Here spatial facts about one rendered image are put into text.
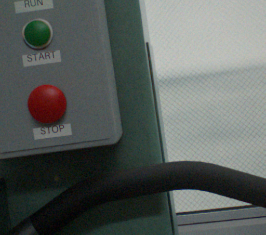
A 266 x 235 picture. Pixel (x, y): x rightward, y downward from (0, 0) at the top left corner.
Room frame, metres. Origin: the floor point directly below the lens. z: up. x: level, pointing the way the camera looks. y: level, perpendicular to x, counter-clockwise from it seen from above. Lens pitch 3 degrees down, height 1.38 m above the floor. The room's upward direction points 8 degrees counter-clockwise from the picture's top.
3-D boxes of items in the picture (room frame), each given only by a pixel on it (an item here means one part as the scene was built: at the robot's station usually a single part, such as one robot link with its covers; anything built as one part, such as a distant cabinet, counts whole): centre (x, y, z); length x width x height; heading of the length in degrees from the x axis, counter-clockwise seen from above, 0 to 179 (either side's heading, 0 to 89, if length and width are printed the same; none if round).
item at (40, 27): (0.52, 0.07, 1.42); 0.02 x 0.01 x 0.02; 87
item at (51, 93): (0.51, 0.07, 1.36); 0.03 x 0.01 x 0.03; 87
